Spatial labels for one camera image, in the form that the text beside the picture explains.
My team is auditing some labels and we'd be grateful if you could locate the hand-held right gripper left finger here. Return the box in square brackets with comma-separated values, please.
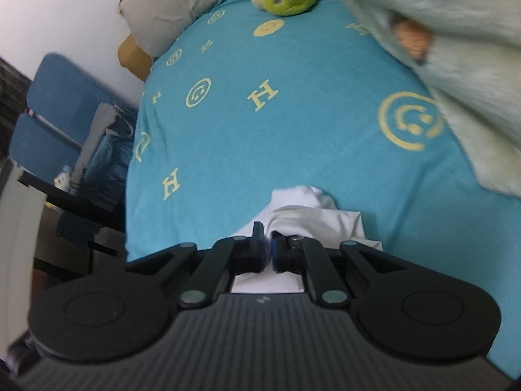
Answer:
[125, 222, 268, 309]

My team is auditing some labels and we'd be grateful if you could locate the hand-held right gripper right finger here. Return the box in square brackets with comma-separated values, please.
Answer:
[270, 232, 408, 309]

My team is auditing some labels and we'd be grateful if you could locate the white polo shirt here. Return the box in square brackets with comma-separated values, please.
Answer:
[229, 186, 384, 294]

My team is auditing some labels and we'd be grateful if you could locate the teal printed bed sheet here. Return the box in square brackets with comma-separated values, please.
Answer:
[124, 0, 521, 380]

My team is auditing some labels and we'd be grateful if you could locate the blue quilted bag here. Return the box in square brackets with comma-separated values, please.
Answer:
[79, 128, 137, 212]

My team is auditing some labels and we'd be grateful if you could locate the dark side table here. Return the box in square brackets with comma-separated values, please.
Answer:
[18, 170, 128, 282]

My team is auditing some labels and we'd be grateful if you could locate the grey cloth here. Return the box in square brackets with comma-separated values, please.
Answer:
[70, 103, 137, 186]

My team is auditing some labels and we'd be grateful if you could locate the small white plush toy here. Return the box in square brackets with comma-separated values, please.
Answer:
[54, 165, 75, 191]

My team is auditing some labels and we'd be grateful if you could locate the brown headboard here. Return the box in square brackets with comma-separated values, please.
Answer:
[117, 34, 154, 83]

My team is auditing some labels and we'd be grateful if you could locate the white board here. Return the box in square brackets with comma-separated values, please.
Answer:
[0, 158, 49, 353]

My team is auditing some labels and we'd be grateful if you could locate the blue folding chair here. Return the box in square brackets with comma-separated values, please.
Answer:
[26, 52, 139, 147]
[9, 113, 84, 184]

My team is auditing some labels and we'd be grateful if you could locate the grey pillow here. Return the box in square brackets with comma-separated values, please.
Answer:
[118, 0, 255, 58]

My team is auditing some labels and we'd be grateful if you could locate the pale green printed fleece blanket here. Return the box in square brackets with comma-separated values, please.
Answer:
[315, 0, 521, 198]

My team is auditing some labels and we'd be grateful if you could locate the dark window grille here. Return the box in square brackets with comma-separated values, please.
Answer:
[0, 56, 34, 161]

